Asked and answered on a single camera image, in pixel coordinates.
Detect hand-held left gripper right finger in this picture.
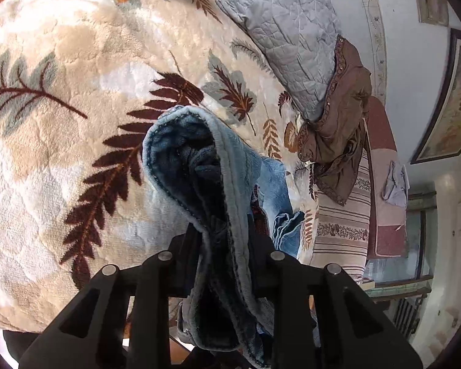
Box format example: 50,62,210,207
246,215,423,369

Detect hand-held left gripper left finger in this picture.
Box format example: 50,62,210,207
17,232,204,369

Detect blue denim pants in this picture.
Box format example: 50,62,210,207
142,105,319,369

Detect striped floral bedsheet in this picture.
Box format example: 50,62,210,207
297,150,373,285

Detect pink headboard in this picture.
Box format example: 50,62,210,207
363,96,410,258

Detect pale blue cloth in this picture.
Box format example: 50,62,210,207
381,161,410,206

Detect brown jacket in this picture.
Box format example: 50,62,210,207
297,34,373,206

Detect leaf-patterned fleece blanket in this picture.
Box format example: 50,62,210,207
0,0,319,333

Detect glass bedside table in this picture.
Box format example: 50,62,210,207
363,192,436,304

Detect radiator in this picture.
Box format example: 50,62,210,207
392,298,423,339

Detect white door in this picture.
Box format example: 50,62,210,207
411,173,461,362

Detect grey quilted pillow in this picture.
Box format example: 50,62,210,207
214,0,344,121

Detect large framed picture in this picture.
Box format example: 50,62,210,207
410,29,461,165

